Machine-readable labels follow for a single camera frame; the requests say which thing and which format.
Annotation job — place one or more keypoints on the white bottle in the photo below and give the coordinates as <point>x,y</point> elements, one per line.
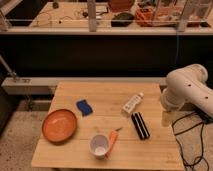
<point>131,104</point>

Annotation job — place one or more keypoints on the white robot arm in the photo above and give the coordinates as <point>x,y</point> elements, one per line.
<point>188,84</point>

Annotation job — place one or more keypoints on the orange ceramic bowl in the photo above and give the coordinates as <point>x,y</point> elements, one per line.
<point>59,125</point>

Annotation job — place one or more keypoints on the blue sponge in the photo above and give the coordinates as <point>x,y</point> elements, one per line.
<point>84,107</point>

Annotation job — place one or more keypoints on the black rectangular box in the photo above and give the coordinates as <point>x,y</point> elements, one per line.
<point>140,126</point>

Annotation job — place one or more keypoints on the orange toy carrot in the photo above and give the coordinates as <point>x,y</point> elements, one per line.
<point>112,139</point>

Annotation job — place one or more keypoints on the white cup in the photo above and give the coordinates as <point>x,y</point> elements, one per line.
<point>99,146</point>

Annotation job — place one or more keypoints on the black object on shelf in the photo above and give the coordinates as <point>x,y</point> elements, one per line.
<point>122,19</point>

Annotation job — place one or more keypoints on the orange crate on shelf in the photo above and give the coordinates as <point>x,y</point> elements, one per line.
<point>153,18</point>

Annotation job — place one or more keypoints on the metal clamp bracket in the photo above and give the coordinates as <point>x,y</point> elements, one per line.
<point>12,73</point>

